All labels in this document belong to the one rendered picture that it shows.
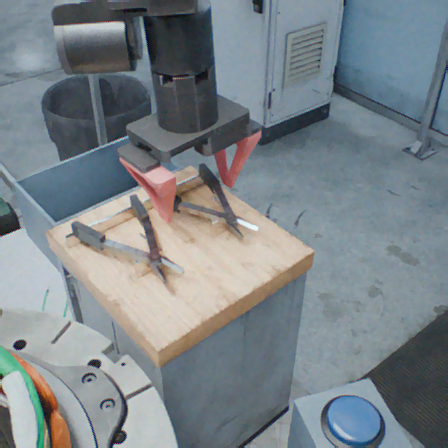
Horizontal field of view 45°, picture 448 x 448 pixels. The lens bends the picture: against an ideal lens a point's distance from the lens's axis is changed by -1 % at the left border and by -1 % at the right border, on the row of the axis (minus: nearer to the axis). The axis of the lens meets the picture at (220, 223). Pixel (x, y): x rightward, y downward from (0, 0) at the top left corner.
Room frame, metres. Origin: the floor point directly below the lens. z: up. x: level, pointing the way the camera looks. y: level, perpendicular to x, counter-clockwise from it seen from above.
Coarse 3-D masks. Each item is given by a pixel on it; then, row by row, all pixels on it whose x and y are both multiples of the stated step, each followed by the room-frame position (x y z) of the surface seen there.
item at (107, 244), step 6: (108, 240) 0.39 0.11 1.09; (102, 246) 0.38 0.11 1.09; (108, 246) 0.38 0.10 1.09; (114, 246) 0.38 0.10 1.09; (120, 246) 0.38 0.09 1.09; (126, 246) 0.38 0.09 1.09; (120, 252) 0.37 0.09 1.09; (126, 252) 0.37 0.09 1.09; (132, 252) 0.37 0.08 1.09; (138, 252) 0.37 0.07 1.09; (144, 252) 0.37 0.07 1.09; (138, 258) 0.37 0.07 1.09; (144, 258) 0.36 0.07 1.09
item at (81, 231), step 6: (78, 222) 0.41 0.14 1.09; (72, 228) 0.40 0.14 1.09; (78, 228) 0.40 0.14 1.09; (84, 228) 0.40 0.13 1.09; (90, 228) 0.40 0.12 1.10; (78, 234) 0.40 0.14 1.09; (84, 234) 0.39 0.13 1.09; (90, 234) 0.39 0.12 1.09; (96, 234) 0.39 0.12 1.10; (102, 234) 0.39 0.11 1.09; (84, 240) 0.40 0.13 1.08; (90, 240) 0.39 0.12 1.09; (96, 240) 0.39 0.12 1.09; (102, 240) 0.39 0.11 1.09; (96, 246) 0.39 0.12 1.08
